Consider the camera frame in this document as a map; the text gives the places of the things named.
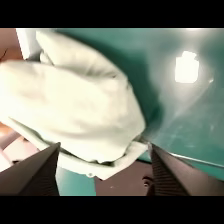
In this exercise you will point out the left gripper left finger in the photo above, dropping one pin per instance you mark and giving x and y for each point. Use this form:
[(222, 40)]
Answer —
[(35, 175)]

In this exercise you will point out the white shirt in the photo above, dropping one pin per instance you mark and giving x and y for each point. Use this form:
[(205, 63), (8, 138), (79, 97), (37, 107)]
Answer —
[(73, 106)]

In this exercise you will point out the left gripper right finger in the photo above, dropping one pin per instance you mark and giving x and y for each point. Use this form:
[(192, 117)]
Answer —
[(176, 176)]

